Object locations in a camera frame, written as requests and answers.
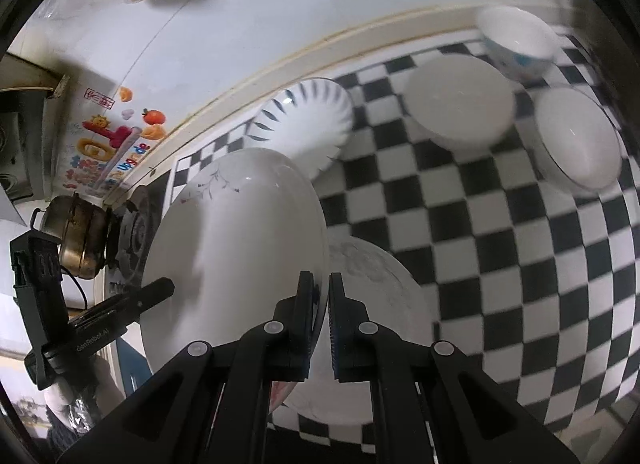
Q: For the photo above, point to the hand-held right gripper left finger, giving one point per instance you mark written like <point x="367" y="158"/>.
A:
<point x="312" y="306"/>

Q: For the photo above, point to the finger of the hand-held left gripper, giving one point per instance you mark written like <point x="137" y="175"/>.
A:
<point x="150" y="293"/>

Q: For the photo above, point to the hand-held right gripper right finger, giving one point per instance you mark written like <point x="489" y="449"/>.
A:
<point x="334" y="316"/>

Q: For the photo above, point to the white plate with floral print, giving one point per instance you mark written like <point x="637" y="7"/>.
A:
<point x="235" y="244"/>

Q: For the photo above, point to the person's left forearm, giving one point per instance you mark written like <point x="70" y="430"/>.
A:
<point x="75" y="401"/>

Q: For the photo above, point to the plain white plate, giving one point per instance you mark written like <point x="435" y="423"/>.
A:
<point x="370" y="339"/>

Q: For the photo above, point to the black gas stove burner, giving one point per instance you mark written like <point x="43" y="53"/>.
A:
<point x="131" y="234"/>

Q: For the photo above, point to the brass pot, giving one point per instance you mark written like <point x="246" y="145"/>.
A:
<point x="80" y="239"/>

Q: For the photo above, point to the black and white checkered mat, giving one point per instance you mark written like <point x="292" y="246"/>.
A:
<point x="475" y="254"/>

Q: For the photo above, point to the white bowl with dark stripes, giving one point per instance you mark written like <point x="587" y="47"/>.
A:
<point x="305" y="119"/>

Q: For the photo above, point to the plain white bowl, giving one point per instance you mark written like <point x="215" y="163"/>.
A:
<point x="457" y="99"/>

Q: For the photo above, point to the white bowl with thin rim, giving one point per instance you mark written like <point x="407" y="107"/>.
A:
<point x="577" y="142"/>

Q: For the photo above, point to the white bowl with blue print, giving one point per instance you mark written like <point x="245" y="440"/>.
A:
<point x="517" y="37"/>

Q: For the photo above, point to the colourful cartoon wall sticker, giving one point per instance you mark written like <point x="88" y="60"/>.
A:
<point x="107" y="144"/>

